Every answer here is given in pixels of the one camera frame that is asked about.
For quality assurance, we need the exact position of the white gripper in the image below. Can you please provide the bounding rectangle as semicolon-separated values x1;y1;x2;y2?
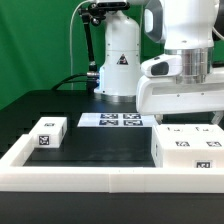
136;71;224;125

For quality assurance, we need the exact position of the white door panel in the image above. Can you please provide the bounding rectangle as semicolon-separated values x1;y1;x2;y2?
157;125;191;149
191;124;224;150

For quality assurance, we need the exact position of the white cabinet box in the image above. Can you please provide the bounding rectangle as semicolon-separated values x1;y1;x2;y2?
151;124;224;168

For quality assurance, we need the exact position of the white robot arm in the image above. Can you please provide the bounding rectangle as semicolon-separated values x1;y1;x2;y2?
136;0;224;115

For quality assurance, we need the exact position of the small white cabinet block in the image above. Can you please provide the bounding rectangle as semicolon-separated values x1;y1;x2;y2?
29;117;67;148

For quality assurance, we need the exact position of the white marker base plate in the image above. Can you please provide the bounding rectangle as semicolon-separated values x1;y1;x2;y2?
78;113;157;128

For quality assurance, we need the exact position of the black cable bundle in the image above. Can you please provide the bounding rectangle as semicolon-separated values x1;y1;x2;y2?
51;73;100;91

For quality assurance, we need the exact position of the white cable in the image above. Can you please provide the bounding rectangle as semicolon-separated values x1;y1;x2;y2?
68;0;93;91

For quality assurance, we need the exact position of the white U-shaped frame fence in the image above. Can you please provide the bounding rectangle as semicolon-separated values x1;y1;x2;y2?
0;134;224;193

